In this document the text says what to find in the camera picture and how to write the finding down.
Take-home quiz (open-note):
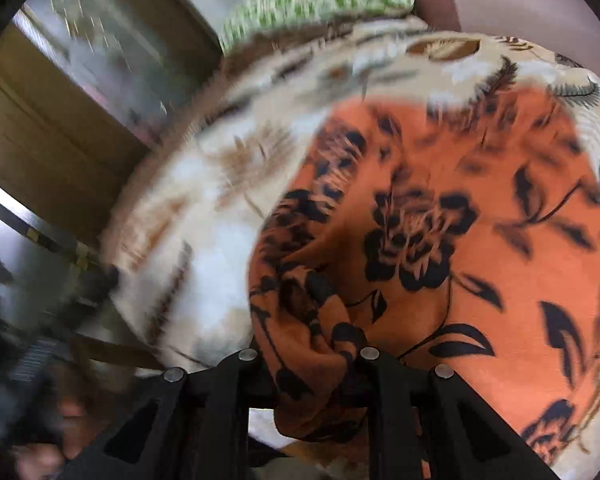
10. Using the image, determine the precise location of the orange black floral garment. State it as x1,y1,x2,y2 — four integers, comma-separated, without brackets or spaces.
248,88,600,462

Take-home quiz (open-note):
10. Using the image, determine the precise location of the beige leaf print blanket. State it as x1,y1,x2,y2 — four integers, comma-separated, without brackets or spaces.
102,18,600,479

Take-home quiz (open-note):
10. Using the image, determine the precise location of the brown wooden furniture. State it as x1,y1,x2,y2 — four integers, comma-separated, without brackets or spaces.
0,0,221,245

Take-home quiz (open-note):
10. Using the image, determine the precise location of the pink bed headboard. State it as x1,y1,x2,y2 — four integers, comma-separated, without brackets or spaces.
415,0,600,76

